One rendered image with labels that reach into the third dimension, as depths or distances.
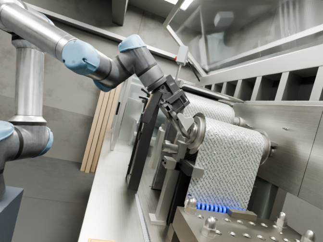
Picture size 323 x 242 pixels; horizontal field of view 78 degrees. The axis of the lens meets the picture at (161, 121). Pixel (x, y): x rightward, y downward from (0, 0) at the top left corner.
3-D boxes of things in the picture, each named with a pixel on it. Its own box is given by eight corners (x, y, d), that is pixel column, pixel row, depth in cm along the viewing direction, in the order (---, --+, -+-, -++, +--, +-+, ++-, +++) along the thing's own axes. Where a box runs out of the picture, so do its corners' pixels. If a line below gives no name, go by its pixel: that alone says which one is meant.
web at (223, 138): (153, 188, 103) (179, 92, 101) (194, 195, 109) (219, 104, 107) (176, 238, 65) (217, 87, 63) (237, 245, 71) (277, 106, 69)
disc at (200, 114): (181, 148, 77) (191, 111, 77) (182, 148, 77) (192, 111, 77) (197, 159, 63) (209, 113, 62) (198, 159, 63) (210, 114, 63)
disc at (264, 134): (237, 161, 84) (246, 126, 83) (238, 161, 84) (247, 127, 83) (262, 173, 69) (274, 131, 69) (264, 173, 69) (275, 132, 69)
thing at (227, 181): (183, 203, 65) (198, 149, 65) (244, 212, 71) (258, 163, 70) (184, 204, 65) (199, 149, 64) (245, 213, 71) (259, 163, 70)
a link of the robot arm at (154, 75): (139, 76, 59) (136, 78, 67) (148, 89, 60) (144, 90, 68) (160, 62, 60) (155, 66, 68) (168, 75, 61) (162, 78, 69)
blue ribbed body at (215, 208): (187, 209, 65) (189, 198, 65) (242, 216, 70) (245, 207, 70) (191, 214, 62) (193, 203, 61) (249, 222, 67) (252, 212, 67)
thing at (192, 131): (194, 117, 68) (193, 137, 64) (199, 118, 68) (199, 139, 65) (184, 126, 74) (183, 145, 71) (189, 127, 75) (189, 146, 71)
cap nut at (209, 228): (197, 228, 50) (202, 211, 50) (210, 230, 51) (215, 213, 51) (204, 238, 47) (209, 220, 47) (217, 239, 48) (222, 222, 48)
